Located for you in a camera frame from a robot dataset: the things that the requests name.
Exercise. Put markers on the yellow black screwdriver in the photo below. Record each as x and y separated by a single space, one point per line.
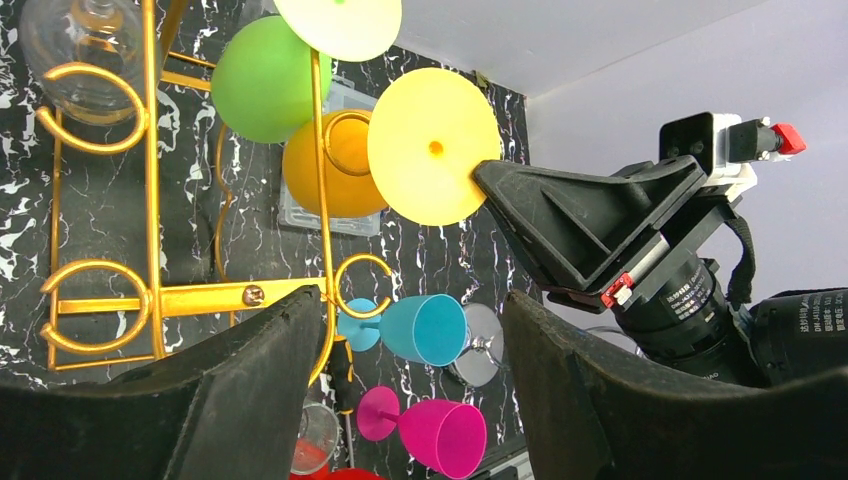
340 367

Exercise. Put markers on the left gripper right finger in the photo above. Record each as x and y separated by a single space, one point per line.
592 410

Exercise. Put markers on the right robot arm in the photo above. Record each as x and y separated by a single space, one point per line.
786 337

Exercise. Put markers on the clear tumbler glass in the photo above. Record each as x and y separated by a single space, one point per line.
317 438

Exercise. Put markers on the clear plastic compartment box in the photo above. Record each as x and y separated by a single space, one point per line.
331 218

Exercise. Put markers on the magenta plastic wine glass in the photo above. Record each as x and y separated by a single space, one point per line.
448 437

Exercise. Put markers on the red plastic wine glass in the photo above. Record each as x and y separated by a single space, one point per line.
340 474

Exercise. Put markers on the green plastic wine glass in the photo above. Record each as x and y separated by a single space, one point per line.
261 86

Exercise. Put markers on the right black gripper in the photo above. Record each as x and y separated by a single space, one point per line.
616 242

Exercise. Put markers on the orange plastic wine glass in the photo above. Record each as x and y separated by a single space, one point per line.
414 152

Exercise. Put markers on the gold wire glass rack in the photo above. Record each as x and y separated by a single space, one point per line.
97 305

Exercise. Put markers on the silver wire glass stand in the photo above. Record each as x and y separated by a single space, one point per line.
483 355

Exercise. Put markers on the clear wine glass left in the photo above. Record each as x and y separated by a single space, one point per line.
105 34

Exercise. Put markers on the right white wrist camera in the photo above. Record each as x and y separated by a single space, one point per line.
726 147

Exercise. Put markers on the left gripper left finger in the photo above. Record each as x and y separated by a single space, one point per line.
229 407

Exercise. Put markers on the blue plastic wine glass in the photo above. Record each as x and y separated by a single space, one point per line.
426 329

